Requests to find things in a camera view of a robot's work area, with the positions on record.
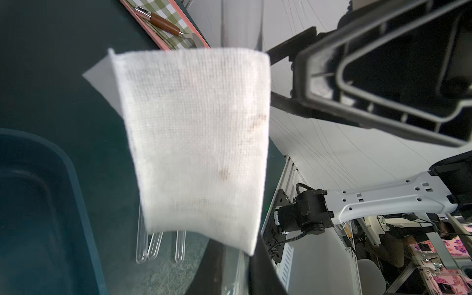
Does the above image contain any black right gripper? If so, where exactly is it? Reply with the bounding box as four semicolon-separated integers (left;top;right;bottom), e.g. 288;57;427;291
268;1;472;147

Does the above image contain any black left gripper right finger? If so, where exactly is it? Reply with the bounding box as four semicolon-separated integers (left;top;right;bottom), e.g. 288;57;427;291
248;236;287;295

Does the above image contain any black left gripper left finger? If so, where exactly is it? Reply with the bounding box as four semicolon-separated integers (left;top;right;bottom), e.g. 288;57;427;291
185;240;225;295

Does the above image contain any white gauze wipe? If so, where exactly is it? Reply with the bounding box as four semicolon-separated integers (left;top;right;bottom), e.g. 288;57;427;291
84;48;271;255

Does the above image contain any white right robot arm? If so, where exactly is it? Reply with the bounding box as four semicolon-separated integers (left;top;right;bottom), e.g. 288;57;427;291
263;1;472;224

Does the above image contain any clear test tube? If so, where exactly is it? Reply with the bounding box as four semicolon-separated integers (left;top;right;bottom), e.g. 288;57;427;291
147;232;163;260
135;205;148;264
175;231;186;264

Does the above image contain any blue plastic tub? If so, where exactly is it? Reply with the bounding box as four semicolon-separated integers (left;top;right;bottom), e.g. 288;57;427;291
1;129;108;295

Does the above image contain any pink plastic tray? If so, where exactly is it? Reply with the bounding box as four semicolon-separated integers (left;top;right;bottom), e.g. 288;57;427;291
119;0;211;51

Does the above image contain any green white checkered cloth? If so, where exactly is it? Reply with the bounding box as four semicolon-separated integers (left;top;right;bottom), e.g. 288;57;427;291
125;0;198;50

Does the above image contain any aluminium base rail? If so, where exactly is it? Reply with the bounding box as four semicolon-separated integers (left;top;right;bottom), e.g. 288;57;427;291
261;154;307;292

